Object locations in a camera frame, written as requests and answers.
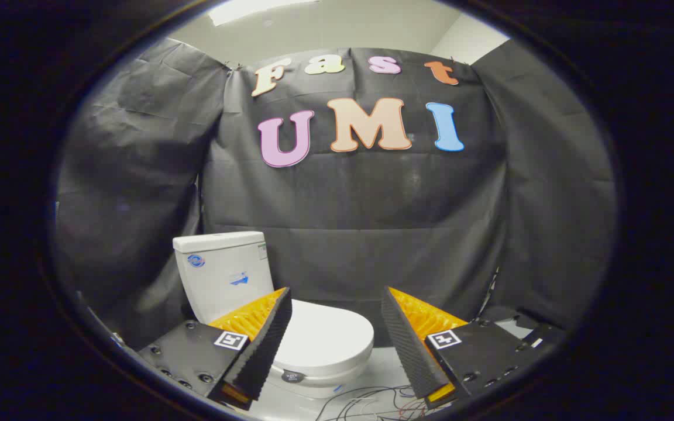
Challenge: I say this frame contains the hanging black cable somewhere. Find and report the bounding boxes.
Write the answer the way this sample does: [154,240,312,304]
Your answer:
[470,266,500,323]

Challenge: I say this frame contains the white toilet tank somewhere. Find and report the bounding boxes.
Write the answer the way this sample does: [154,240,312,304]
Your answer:
[173,231,276,325]

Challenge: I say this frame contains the white toilet bowl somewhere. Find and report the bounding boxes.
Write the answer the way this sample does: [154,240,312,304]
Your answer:
[267,350,373,400]

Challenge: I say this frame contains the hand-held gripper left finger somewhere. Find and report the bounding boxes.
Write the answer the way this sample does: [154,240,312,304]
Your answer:
[137,287,293,410]

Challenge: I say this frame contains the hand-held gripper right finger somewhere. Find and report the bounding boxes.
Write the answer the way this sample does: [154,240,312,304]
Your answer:
[381,286,538,410]

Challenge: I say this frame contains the black backdrop cloth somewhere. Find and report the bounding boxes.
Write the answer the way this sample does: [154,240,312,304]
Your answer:
[53,38,617,351]

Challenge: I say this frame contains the thin floor cables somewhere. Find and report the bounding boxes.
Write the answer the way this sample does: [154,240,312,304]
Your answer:
[314,383,431,421]

